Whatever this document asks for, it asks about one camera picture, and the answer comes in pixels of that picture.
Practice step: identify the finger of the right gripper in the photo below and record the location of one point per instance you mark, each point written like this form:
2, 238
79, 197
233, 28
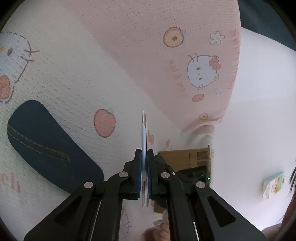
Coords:
165, 162

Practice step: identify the dark denim glasses case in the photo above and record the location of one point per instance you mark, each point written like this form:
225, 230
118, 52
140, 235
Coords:
48, 149

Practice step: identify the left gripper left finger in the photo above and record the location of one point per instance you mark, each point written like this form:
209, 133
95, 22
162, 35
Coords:
93, 211

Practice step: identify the dark teal curtain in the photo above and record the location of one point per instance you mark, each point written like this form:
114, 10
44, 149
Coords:
273, 19

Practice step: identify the pink Hello Kitty blanket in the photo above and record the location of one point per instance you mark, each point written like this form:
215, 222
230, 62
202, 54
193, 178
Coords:
96, 66

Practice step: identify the person's right hand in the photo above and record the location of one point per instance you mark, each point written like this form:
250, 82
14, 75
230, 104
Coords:
160, 232

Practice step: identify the brown cardboard box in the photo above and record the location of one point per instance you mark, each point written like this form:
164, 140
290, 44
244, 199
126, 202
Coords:
191, 158

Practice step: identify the colourful small box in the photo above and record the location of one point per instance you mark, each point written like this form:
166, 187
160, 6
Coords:
273, 185

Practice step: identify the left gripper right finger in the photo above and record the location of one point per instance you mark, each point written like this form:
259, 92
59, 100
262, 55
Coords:
195, 210

